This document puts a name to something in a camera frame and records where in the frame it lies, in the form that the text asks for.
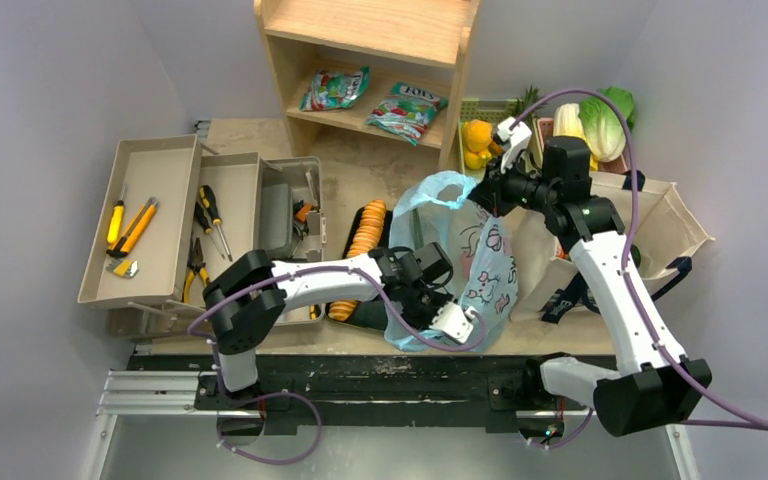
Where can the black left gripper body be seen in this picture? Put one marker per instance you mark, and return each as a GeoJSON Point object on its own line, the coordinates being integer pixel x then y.
{"type": "Point", "coordinates": [420, 307]}

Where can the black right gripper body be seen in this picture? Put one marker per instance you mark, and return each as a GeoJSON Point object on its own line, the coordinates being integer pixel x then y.
{"type": "Point", "coordinates": [490, 191]}

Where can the orange fruit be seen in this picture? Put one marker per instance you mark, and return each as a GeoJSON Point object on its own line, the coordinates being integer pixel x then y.
{"type": "Point", "coordinates": [477, 135]}

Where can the light blue plastic grocery bag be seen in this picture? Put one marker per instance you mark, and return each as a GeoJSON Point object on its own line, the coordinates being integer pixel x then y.
{"type": "Point", "coordinates": [438, 209]}

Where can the yellow white napa cabbage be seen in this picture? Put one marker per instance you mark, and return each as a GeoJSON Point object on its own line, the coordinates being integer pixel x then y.
{"type": "Point", "coordinates": [566, 122]}

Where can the pineapple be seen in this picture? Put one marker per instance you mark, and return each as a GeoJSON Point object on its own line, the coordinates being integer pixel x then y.
{"type": "Point", "coordinates": [513, 108]}

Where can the green lettuce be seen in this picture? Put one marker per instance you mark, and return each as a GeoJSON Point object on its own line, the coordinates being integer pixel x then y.
{"type": "Point", "coordinates": [602, 127]}

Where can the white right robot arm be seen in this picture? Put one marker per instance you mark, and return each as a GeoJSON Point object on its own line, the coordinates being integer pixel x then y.
{"type": "Point", "coordinates": [654, 383]}

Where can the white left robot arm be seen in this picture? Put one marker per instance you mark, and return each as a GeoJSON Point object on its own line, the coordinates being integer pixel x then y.
{"type": "Point", "coordinates": [244, 303]}

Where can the black rectangular tray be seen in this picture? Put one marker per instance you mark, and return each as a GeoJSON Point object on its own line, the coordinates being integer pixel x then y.
{"type": "Point", "coordinates": [371, 314]}

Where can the pink plastic basket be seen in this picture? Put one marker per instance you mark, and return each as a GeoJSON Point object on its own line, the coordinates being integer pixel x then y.
{"type": "Point", "coordinates": [544, 129]}

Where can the green plastic basket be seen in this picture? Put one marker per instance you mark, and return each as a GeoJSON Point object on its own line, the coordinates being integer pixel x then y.
{"type": "Point", "coordinates": [485, 110]}

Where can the orange spiral bread loaf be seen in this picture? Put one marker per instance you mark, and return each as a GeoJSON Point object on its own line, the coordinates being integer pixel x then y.
{"type": "Point", "coordinates": [366, 237]}

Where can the stubby black yellow screwdriver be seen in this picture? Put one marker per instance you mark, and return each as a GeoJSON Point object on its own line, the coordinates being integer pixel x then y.
{"type": "Point", "coordinates": [315, 312]}

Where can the right candy bag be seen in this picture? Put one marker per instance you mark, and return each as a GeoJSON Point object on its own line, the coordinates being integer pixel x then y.
{"type": "Point", "coordinates": [407, 111]}

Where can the candy bag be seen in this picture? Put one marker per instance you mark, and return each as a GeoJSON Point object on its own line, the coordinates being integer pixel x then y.
{"type": "Point", "coordinates": [407, 111]}
{"type": "Point", "coordinates": [331, 90]}

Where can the beige canvas tote bag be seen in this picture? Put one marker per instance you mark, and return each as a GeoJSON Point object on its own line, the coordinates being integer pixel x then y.
{"type": "Point", "coordinates": [667, 237]}

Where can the orange hex key holder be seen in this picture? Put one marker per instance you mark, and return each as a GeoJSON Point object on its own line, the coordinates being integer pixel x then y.
{"type": "Point", "coordinates": [302, 210]}

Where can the grey open toolbox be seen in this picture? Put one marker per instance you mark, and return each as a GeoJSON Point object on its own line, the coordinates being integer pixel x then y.
{"type": "Point", "coordinates": [288, 199]}

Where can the wooden shelf unit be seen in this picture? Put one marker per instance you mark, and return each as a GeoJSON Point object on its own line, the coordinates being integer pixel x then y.
{"type": "Point", "coordinates": [425, 44]}

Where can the left candy bag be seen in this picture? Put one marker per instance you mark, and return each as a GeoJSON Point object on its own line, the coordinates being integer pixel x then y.
{"type": "Point", "coordinates": [331, 90]}

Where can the beige toolbox tray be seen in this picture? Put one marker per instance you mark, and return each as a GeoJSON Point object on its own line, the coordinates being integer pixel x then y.
{"type": "Point", "coordinates": [171, 170]}

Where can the yellow utility knife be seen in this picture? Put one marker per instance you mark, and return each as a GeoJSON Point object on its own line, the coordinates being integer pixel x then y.
{"type": "Point", "coordinates": [124, 245]}

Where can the small yellow screwdriver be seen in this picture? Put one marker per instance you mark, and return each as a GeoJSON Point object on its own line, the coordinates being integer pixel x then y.
{"type": "Point", "coordinates": [116, 218]}

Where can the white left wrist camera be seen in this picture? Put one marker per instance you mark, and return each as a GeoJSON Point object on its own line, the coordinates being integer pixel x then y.
{"type": "Point", "coordinates": [455, 322]}

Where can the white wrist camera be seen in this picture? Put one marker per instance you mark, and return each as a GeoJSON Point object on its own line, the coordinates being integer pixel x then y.
{"type": "Point", "coordinates": [513, 136]}
{"type": "Point", "coordinates": [455, 322]}

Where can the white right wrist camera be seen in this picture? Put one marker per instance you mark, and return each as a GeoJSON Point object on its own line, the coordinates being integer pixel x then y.
{"type": "Point", "coordinates": [513, 136]}

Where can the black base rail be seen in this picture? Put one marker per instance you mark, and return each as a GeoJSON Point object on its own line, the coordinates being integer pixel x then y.
{"type": "Point", "coordinates": [496, 393]}

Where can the yellow handled pliers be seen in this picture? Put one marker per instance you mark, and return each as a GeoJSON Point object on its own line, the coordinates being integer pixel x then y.
{"type": "Point", "coordinates": [196, 269]}

